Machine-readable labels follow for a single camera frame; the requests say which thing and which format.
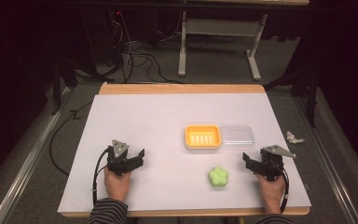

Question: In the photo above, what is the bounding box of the tangle of floor cables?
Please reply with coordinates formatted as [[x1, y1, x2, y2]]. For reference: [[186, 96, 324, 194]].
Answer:
[[104, 8, 186, 86]]

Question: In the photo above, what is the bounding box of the green flower-shaped soap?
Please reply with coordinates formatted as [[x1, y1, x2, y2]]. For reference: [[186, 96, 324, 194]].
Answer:
[[207, 165, 230, 189]]

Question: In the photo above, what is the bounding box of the aluminium floor rail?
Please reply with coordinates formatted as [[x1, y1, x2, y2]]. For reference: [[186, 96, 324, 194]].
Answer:
[[293, 95, 356, 224], [0, 87, 73, 224]]

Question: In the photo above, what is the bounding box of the white table mat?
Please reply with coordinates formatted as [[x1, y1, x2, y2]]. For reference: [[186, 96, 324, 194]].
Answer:
[[57, 92, 312, 215]]

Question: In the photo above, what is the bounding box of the right hand-held gripper black cable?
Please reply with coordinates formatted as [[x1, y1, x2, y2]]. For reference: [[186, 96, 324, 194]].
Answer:
[[269, 160, 291, 215]]

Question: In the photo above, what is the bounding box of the clear plastic soap dish lid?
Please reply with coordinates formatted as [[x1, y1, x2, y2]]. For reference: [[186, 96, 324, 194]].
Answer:
[[219, 124, 255, 153]]

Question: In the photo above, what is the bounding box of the person's right hand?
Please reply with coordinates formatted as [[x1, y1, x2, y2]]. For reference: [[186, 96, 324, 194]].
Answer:
[[255, 173, 287, 216]]

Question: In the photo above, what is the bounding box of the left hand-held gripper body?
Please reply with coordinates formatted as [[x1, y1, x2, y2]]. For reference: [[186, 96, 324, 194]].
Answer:
[[106, 139, 131, 177]]

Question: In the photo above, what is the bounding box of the black floor cable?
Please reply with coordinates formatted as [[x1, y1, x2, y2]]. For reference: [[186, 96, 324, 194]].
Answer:
[[48, 100, 93, 177]]

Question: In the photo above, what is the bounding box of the person's left hand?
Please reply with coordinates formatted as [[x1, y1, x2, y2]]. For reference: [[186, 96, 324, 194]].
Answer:
[[103, 167, 133, 203]]

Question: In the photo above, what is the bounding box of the yellow soap dish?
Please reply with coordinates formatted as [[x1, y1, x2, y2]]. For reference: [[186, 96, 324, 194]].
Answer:
[[184, 124, 223, 151]]

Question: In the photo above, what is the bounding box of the wooden table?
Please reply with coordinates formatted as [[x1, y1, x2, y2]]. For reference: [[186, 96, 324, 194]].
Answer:
[[61, 82, 311, 218]]

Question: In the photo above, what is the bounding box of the hand-held gripper black cable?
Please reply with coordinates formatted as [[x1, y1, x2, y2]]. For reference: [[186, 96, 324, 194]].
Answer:
[[269, 160, 291, 215], [90, 147, 112, 207]]

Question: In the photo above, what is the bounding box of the crumpled white paper scrap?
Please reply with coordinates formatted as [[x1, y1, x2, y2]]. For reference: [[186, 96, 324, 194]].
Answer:
[[285, 131, 306, 145]]

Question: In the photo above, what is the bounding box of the left hand-held gripper black cable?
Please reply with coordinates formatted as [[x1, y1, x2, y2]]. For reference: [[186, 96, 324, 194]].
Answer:
[[90, 147, 112, 207]]

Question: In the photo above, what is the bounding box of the white metal desk frame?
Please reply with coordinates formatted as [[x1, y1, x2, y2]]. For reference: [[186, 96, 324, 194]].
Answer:
[[177, 9, 269, 81]]

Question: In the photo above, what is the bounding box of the black stand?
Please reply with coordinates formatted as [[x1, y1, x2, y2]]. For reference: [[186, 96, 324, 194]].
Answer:
[[263, 66, 321, 128], [49, 58, 79, 117]]

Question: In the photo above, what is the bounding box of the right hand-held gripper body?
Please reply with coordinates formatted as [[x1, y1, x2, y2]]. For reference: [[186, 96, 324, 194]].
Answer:
[[258, 144, 296, 182]]

